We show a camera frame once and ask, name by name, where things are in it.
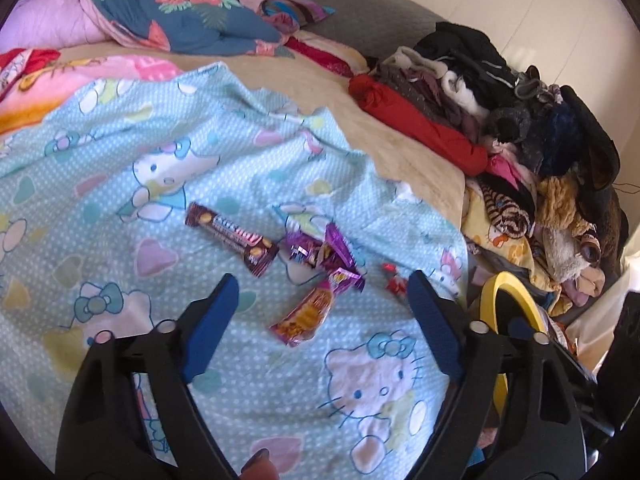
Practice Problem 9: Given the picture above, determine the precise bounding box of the brown chocolate bar wrapper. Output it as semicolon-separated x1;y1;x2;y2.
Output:
185;201;280;278

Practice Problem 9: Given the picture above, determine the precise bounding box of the red patterned pillow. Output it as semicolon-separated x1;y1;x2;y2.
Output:
285;30;371;78

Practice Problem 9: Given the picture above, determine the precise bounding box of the pink cartoon blanket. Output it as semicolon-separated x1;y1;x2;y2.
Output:
0;55;186;136

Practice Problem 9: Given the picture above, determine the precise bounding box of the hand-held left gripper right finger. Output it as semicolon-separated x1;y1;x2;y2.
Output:
406;270;588;480

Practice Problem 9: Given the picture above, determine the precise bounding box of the grey quilted headboard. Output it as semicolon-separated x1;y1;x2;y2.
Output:
235;0;441;61

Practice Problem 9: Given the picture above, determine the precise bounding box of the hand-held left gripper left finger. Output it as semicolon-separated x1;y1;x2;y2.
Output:
55;272;241;480

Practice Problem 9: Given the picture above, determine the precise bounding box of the yellow-rimmed black trash bin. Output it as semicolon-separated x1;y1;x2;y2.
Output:
470;272;551;421

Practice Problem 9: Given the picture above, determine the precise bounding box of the blue floral quilt pink lining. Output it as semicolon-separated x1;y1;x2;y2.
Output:
0;0;296;56

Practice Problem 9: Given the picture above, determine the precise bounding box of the beige bed sheet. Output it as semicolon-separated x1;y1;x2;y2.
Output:
50;42;468;221

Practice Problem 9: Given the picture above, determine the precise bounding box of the red cloth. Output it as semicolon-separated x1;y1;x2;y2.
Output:
0;47;61;103

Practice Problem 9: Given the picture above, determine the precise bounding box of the pile of mixed clothes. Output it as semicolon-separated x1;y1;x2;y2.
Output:
347;22;631;311

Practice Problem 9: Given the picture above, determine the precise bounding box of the small red candy wrapper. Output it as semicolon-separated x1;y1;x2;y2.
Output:
382;261;408;296

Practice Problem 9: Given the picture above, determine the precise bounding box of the striped colourful pillow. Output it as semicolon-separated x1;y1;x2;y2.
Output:
260;0;336;28

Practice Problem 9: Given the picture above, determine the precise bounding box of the yellow cartoon print cloth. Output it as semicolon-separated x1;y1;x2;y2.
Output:
462;185;566;306

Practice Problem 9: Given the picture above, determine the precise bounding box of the light blue cat-print blanket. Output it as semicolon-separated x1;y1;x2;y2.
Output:
0;62;471;480

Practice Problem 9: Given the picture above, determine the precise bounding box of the purple foil wrapper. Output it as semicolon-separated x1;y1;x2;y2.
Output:
285;222;358;273

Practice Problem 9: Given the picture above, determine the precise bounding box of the orange and purple snack wrapper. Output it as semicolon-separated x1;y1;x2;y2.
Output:
268;267;365;348

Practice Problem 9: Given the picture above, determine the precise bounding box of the person's left hand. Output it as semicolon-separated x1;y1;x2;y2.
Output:
240;449;281;480

